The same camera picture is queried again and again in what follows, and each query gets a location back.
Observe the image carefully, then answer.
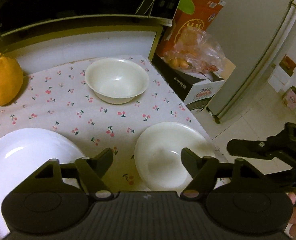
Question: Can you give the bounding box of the small white bowl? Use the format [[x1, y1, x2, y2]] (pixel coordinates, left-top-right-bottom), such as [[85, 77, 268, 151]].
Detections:
[[134, 122, 215, 193]]

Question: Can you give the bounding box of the plain white plate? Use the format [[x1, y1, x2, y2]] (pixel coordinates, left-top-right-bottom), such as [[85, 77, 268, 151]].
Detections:
[[0, 128, 84, 239]]

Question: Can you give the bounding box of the large cream bowl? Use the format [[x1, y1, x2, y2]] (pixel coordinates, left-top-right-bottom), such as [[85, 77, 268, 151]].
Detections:
[[84, 57, 150, 105]]

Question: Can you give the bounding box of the cherry print tablecloth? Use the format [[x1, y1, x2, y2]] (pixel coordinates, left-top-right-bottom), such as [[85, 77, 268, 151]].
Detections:
[[0, 54, 229, 240]]

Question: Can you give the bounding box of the black white cardboard box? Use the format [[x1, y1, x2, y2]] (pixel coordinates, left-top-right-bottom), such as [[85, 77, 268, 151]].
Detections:
[[152, 55, 236, 111]]

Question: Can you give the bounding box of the plastic bag of oranges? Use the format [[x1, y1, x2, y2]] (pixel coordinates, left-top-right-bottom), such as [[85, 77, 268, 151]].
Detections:
[[161, 27, 226, 74]]

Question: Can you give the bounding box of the grey refrigerator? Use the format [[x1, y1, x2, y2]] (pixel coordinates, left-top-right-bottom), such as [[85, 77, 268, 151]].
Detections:
[[207, 0, 296, 121]]

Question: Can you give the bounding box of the orange citrus on table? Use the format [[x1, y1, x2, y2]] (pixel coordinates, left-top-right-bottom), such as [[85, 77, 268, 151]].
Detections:
[[0, 53, 24, 106]]

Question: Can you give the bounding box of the red gift box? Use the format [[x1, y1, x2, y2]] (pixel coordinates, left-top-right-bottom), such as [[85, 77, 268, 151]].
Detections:
[[156, 0, 226, 57]]

